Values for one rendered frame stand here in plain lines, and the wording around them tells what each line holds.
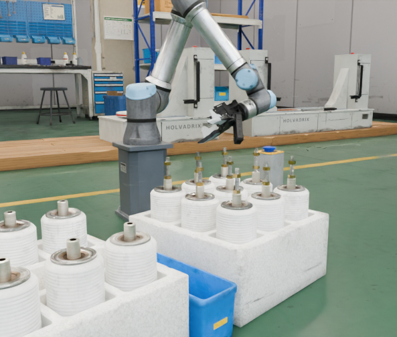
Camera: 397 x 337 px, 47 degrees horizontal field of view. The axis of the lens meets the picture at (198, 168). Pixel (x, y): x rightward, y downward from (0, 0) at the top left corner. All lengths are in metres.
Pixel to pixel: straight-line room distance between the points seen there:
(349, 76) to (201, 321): 4.09
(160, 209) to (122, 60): 6.57
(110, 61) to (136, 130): 5.90
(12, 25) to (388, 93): 5.35
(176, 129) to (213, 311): 2.61
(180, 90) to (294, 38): 4.93
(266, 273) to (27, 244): 0.53
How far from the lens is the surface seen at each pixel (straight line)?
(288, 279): 1.19
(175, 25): 1.87
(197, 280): 1.06
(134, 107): 1.75
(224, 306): 0.97
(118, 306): 0.78
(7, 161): 3.04
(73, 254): 0.78
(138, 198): 1.76
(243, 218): 1.03
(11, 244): 0.96
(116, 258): 0.83
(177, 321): 0.90
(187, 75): 3.67
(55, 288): 0.78
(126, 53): 7.73
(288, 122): 4.09
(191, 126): 3.52
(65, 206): 1.03
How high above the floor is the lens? 0.54
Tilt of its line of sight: 11 degrees down
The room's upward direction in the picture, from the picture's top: straight up
